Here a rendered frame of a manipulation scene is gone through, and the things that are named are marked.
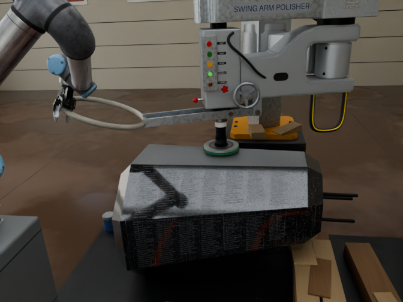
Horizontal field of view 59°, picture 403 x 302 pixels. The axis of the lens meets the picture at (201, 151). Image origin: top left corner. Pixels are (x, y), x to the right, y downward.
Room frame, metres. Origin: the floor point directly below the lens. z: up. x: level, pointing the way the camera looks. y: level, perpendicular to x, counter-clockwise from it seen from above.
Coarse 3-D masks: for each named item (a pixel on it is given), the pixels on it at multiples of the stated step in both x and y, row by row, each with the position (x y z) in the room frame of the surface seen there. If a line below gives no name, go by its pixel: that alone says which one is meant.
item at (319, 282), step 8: (304, 248) 1.78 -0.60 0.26; (312, 248) 1.78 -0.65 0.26; (296, 256) 1.71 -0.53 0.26; (304, 256) 1.70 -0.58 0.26; (312, 256) 1.70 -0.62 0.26; (296, 264) 1.64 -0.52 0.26; (304, 264) 1.64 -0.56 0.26; (312, 264) 1.63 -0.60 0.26; (320, 264) 1.63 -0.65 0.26; (328, 264) 1.63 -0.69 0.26; (312, 272) 1.57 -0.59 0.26; (320, 272) 1.57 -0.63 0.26; (328, 272) 1.57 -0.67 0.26; (312, 280) 1.51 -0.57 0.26; (320, 280) 1.50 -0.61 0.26; (328, 280) 1.50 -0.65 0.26; (312, 288) 1.45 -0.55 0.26; (320, 288) 1.45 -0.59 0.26; (328, 288) 1.45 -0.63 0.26; (320, 296) 1.40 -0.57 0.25; (328, 296) 1.39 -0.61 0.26
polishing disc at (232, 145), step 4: (212, 140) 2.10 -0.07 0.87; (228, 140) 2.09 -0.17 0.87; (232, 140) 2.09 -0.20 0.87; (204, 144) 2.03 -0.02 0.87; (208, 144) 2.03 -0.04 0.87; (212, 144) 2.03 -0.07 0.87; (228, 144) 2.01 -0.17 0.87; (232, 144) 2.01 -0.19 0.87; (236, 144) 2.01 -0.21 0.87; (204, 148) 1.99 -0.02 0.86; (208, 148) 1.97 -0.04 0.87; (212, 148) 1.97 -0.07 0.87; (216, 148) 1.96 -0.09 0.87; (220, 148) 1.96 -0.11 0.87; (224, 148) 1.96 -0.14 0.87; (228, 148) 1.95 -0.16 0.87; (232, 148) 1.95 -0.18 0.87; (236, 148) 1.96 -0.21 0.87; (216, 152) 1.92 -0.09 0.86; (220, 152) 1.92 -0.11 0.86; (224, 152) 1.92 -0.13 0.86
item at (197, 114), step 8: (240, 104) 2.08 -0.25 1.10; (248, 104) 2.09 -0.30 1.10; (160, 112) 2.04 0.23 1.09; (168, 112) 2.04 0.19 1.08; (176, 112) 2.05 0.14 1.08; (184, 112) 2.05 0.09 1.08; (192, 112) 2.05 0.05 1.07; (200, 112) 2.06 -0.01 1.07; (208, 112) 1.95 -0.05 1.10; (216, 112) 1.96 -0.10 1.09; (224, 112) 1.96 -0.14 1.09; (232, 112) 1.96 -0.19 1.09; (240, 112) 1.97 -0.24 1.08; (248, 112) 1.98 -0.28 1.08; (256, 112) 1.94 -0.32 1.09; (144, 120) 1.92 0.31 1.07; (152, 120) 1.92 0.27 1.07; (160, 120) 1.93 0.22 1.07; (168, 120) 1.93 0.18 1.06; (176, 120) 1.94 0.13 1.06; (184, 120) 1.94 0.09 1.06; (192, 120) 1.94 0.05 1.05; (200, 120) 1.95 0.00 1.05
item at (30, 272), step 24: (0, 216) 1.32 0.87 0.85; (24, 216) 1.31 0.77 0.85; (0, 240) 1.14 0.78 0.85; (24, 240) 1.19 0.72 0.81; (0, 264) 1.05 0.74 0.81; (24, 264) 1.16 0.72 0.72; (48, 264) 1.29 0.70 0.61; (0, 288) 1.02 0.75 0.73; (24, 288) 1.12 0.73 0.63; (48, 288) 1.25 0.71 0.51
